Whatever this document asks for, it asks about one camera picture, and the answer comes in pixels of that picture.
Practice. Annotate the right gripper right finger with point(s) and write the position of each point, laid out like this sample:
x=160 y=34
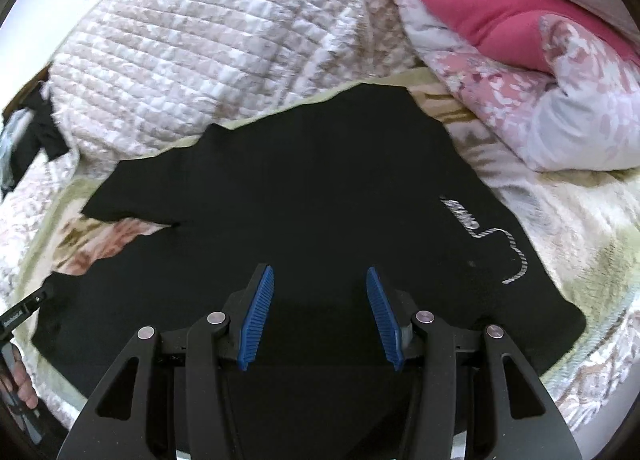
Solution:
x=512 y=415

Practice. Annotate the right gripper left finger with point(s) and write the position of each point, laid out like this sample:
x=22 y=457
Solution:
x=130 y=414

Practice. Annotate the black pants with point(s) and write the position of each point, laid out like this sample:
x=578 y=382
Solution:
x=322 y=193

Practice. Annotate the person's left hand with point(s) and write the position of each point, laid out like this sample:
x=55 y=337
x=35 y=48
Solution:
x=21 y=384

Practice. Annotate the dark clothes pile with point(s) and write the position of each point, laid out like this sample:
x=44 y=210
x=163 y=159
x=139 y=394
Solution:
x=29 y=130

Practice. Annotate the floral fleece blanket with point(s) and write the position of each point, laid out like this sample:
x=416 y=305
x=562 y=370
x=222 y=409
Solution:
x=583 y=225

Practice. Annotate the quilted beige bedspread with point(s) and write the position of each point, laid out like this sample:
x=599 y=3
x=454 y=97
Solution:
x=135 y=76

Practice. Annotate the pink floral comforter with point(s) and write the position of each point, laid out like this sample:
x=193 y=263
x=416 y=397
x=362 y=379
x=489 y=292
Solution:
x=556 y=80

